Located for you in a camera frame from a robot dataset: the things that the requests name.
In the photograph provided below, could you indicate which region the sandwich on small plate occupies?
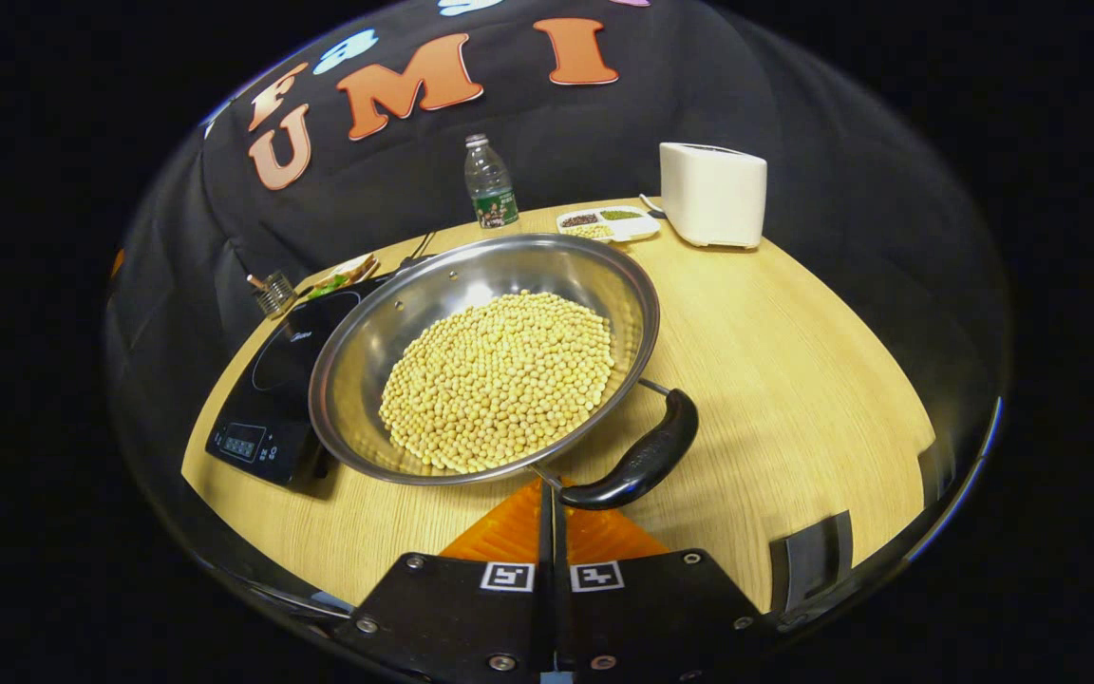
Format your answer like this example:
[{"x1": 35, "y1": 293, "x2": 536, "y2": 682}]
[{"x1": 304, "y1": 252, "x2": 380, "y2": 301}]

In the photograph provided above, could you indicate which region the black induction cooktop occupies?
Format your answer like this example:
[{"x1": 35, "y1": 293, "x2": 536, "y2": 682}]
[{"x1": 204, "y1": 275, "x2": 388, "y2": 491}]

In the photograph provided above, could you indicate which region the clear plastic water bottle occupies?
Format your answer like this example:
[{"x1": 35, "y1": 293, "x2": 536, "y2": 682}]
[{"x1": 463, "y1": 133, "x2": 520, "y2": 231}]

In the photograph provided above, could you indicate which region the pile of soybeans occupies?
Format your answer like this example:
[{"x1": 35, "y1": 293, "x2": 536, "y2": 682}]
[{"x1": 378, "y1": 290, "x2": 616, "y2": 475}]

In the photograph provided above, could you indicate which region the stainless steel pot black handle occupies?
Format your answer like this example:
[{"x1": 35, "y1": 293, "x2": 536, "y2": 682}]
[{"x1": 308, "y1": 233, "x2": 701, "y2": 512}]

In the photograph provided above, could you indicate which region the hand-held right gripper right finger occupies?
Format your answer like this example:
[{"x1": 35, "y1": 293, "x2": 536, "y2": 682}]
[{"x1": 553, "y1": 480, "x2": 766, "y2": 684}]

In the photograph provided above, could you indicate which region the white toaster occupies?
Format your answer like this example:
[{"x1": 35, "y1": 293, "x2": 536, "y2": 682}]
[{"x1": 658, "y1": 142, "x2": 768, "y2": 250}]

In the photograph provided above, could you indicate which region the black cooktop cable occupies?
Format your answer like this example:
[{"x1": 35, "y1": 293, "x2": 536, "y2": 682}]
[{"x1": 399, "y1": 231, "x2": 438, "y2": 273}]

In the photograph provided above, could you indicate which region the dark grey object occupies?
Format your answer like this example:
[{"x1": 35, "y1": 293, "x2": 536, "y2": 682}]
[{"x1": 769, "y1": 511, "x2": 855, "y2": 614}]

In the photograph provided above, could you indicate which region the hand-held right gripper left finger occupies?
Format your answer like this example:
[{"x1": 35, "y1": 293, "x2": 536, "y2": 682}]
[{"x1": 333, "y1": 475, "x2": 556, "y2": 684}]

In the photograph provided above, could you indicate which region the white divided dish of beans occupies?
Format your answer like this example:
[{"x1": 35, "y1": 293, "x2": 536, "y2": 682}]
[{"x1": 556, "y1": 206, "x2": 662, "y2": 244}]

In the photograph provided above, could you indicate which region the clear glass holder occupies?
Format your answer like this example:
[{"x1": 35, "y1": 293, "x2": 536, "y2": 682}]
[{"x1": 245, "y1": 271, "x2": 298, "y2": 319}]

